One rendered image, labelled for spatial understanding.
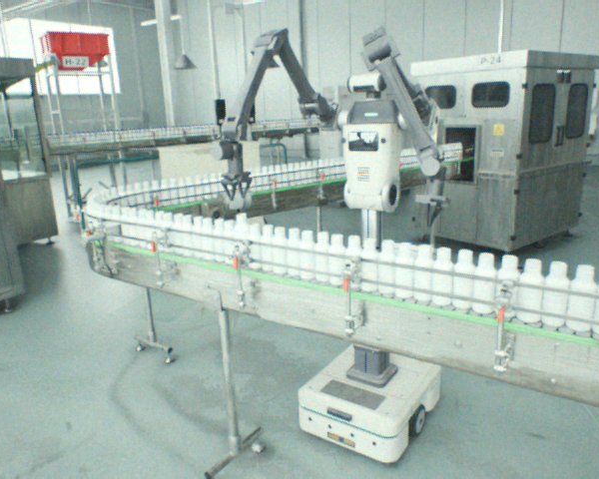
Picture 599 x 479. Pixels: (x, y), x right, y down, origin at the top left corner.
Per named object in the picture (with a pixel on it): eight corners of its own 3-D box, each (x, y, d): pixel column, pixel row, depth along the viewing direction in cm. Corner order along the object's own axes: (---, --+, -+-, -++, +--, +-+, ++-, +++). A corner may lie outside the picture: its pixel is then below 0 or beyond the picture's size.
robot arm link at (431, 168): (441, 145, 164) (416, 156, 167) (433, 135, 154) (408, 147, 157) (454, 176, 161) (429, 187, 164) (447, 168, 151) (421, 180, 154)
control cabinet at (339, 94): (354, 198, 860) (353, 84, 809) (375, 201, 821) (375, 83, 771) (319, 204, 813) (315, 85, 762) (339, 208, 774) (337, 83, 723)
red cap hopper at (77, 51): (76, 223, 752) (45, 30, 678) (65, 216, 808) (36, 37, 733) (134, 213, 805) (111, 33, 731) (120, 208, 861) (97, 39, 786)
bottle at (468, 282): (448, 306, 141) (451, 252, 137) (455, 299, 146) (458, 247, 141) (469, 311, 137) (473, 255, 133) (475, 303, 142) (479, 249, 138)
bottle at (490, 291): (495, 307, 139) (499, 252, 134) (492, 315, 134) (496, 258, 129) (473, 304, 142) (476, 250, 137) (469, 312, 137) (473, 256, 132)
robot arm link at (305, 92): (287, 17, 183) (266, 21, 189) (272, 40, 178) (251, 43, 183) (329, 106, 215) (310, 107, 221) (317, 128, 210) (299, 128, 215)
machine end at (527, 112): (483, 219, 669) (492, 66, 616) (583, 235, 568) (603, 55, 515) (407, 240, 577) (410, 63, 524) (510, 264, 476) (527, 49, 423)
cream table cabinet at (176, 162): (241, 226, 687) (235, 141, 655) (265, 233, 639) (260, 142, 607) (167, 240, 623) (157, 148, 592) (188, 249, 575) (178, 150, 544)
